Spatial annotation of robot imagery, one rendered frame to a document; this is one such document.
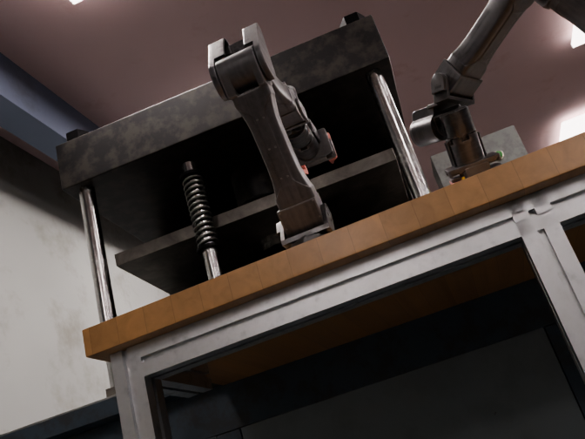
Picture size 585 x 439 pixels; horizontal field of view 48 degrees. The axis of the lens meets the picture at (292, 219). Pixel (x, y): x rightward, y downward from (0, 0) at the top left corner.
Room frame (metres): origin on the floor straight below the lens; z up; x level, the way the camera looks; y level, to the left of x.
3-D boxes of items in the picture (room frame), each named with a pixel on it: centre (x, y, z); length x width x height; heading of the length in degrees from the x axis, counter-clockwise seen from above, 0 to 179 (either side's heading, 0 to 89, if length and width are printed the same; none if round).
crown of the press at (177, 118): (2.42, 0.09, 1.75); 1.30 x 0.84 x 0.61; 81
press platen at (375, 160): (2.47, 0.08, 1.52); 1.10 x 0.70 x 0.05; 81
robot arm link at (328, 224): (0.98, -0.02, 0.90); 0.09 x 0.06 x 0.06; 78
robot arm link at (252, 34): (0.98, -0.02, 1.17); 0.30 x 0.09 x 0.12; 168
